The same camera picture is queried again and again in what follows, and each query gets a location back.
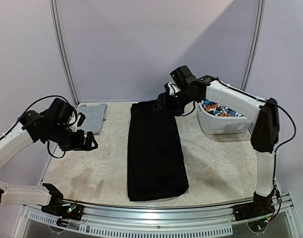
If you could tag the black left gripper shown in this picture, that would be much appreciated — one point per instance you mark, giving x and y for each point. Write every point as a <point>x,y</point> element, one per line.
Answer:
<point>78,144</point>

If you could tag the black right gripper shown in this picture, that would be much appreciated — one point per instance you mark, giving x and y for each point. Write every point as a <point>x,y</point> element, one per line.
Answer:
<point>165,99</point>

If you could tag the grey t-shirt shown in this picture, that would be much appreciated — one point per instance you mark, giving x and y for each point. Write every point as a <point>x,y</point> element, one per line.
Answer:
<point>94,118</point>

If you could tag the black garment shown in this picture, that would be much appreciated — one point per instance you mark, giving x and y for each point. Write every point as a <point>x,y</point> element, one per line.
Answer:
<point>155,160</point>

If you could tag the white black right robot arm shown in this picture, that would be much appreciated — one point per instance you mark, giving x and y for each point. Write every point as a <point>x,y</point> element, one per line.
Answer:
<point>262,113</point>

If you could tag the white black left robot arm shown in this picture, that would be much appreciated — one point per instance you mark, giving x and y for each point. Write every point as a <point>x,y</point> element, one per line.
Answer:
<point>50,119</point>

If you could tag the translucent white laundry basket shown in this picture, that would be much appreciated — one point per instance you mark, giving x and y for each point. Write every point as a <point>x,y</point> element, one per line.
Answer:
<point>221,125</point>

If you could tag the navy printed garment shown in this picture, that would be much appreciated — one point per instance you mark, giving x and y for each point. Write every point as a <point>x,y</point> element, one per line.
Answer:
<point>219,110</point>

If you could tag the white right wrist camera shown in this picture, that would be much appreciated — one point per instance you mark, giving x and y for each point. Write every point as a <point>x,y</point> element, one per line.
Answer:
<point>171,88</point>

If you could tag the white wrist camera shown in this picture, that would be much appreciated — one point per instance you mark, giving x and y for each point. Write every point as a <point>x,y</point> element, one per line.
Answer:
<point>76,122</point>
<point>171,88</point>

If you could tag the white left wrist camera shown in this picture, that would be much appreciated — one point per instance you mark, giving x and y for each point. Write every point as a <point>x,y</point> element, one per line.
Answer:
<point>76,122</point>

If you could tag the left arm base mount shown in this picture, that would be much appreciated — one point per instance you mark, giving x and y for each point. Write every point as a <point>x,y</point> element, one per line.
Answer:
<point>65,210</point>

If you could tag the aluminium front rail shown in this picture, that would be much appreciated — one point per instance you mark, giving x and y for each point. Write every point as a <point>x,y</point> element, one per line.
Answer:
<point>216,221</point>

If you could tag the aluminium right corner post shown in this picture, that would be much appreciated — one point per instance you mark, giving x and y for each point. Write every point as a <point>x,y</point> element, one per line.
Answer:
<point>254,42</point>

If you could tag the aluminium corner post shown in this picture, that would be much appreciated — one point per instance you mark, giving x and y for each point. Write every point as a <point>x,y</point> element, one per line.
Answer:
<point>254,42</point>
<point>62,51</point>

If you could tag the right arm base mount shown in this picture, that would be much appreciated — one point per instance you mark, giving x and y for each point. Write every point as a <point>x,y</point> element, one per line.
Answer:
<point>260,208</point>

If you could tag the aluminium left corner post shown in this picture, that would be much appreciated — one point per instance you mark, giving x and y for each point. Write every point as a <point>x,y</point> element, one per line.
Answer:
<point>62,51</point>

